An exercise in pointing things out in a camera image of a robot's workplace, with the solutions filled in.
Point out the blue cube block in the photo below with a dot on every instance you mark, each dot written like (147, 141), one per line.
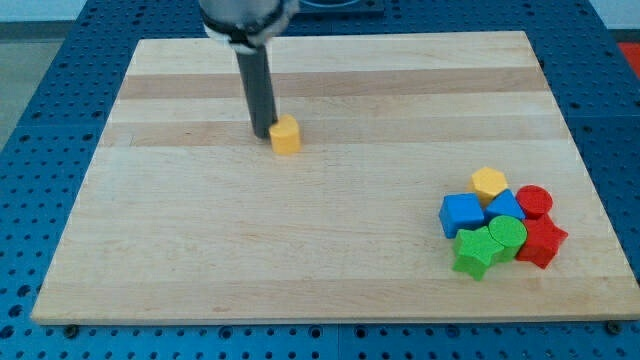
(460, 211)

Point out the wooden board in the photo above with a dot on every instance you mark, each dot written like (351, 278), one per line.
(184, 217)

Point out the green cylinder block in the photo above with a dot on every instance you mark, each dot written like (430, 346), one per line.
(511, 233)

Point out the red star block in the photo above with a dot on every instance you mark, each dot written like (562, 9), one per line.
(543, 241)

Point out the yellow hexagon block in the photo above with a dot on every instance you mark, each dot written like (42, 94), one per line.
(487, 183)

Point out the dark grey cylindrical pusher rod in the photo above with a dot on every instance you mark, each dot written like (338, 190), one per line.
(256, 79)

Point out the green star block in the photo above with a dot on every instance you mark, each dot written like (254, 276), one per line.
(475, 251)

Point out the blue perforated table plate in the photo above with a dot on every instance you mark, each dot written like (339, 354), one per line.
(45, 159)

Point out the blue triangle block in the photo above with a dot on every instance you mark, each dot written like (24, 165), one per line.
(504, 204)

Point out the yellow heart block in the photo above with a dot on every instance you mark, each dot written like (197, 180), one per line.
(285, 135)

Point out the red cylinder block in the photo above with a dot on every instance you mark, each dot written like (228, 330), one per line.
(535, 201)

